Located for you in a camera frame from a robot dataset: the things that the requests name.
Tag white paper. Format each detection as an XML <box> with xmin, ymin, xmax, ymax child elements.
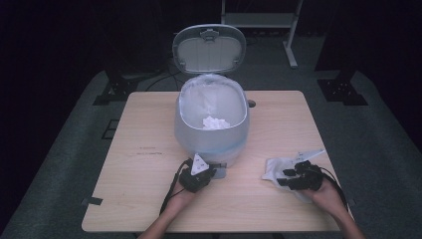
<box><xmin>261</xmin><ymin>156</ymin><xmax>314</xmax><ymax>204</ymax></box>
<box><xmin>201</xmin><ymin>115</ymin><xmax>232</xmax><ymax>130</ymax></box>

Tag person's right hand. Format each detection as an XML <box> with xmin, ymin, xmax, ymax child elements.
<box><xmin>303</xmin><ymin>178</ymin><xmax>343</xmax><ymax>215</ymax></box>

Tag grey tape strip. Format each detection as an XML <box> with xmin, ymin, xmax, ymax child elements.
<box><xmin>81</xmin><ymin>196</ymin><xmax>104</xmax><ymax>207</ymax></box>

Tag translucent white bin liner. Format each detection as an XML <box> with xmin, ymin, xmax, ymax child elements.
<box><xmin>178</xmin><ymin>73</ymin><xmax>249</xmax><ymax>131</ymax></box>

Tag white grey pedal trash can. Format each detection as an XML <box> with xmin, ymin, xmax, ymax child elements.
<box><xmin>171</xmin><ymin>23</ymin><xmax>251</xmax><ymax>179</ymax></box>

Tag white metal stand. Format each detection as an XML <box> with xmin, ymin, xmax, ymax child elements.
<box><xmin>220</xmin><ymin>0</ymin><xmax>305</xmax><ymax>70</ymax></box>

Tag black stand base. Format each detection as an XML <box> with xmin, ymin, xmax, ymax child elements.
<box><xmin>92</xmin><ymin>68</ymin><xmax>167</xmax><ymax>107</ymax></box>
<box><xmin>316</xmin><ymin>69</ymin><xmax>369</xmax><ymax>107</ymax></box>

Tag cables on floor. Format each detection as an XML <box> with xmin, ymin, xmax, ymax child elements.
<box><xmin>144</xmin><ymin>30</ymin><xmax>187</xmax><ymax>93</ymax></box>

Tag person's left hand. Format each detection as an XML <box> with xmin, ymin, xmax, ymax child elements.
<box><xmin>166</xmin><ymin>188</ymin><xmax>198</xmax><ymax>214</ymax></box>

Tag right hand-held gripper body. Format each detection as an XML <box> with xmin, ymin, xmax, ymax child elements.
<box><xmin>290</xmin><ymin>148</ymin><xmax>326</xmax><ymax>191</ymax></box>

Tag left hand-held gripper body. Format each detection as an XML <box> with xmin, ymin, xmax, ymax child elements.
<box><xmin>178</xmin><ymin>152</ymin><xmax>217</xmax><ymax>194</ymax></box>

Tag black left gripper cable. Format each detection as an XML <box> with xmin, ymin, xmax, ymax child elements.
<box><xmin>159</xmin><ymin>158</ymin><xmax>194</xmax><ymax>215</ymax></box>

